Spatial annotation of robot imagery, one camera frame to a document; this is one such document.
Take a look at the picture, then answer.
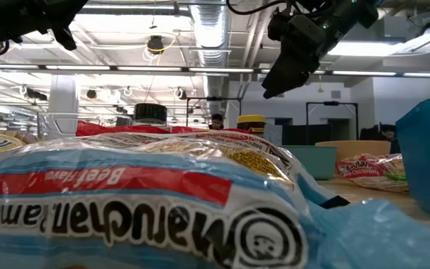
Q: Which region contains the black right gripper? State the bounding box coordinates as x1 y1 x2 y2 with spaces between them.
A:
261 16 342 100

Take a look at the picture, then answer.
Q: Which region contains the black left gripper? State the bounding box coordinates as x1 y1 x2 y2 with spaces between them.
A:
12 0 90 52

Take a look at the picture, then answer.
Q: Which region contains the red and yellow ramen packet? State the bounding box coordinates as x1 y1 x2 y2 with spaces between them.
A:
20 120 298 188

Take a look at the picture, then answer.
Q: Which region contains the small black cup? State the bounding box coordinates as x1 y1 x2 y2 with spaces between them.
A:
132 103 168 128

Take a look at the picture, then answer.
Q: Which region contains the white pillar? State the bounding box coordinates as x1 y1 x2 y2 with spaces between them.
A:
48 74 80 115

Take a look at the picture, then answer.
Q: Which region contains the teal rectangular container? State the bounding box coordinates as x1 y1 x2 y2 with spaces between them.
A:
280 144 338 181

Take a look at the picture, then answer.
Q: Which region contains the clear plastic container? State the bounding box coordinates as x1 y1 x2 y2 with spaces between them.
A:
37 111 102 141

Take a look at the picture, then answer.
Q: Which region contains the person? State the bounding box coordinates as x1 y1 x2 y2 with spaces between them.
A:
208 113 225 131

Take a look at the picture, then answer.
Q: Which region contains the orange bowl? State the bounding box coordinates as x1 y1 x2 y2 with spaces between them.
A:
314 140 392 164

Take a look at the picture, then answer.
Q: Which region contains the chicken ramen packet with green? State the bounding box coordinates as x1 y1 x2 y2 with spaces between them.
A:
335 152 410 194

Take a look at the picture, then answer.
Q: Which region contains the dark blue tray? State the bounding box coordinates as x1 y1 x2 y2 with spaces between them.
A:
394 93 430 227

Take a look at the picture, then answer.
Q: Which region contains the blue beef ramen packet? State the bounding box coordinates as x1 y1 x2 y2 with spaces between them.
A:
0 143 430 269

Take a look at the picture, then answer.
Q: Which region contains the black background frame stand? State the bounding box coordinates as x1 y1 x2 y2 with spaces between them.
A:
305 100 359 146
185 96 243 128

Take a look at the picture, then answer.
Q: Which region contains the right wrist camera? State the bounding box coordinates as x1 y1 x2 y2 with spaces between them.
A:
268 12 291 41

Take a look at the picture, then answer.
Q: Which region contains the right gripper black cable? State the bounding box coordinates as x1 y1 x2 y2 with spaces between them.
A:
225 0 299 16

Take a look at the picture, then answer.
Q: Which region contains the black ceiling cord reel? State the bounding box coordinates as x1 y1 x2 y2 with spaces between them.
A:
146 34 166 55

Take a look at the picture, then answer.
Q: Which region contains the overhead light rail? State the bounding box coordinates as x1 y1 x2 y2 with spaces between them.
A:
0 62 430 78

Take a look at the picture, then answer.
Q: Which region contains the large silver ventilation duct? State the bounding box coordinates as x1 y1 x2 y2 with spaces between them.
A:
189 0 233 117

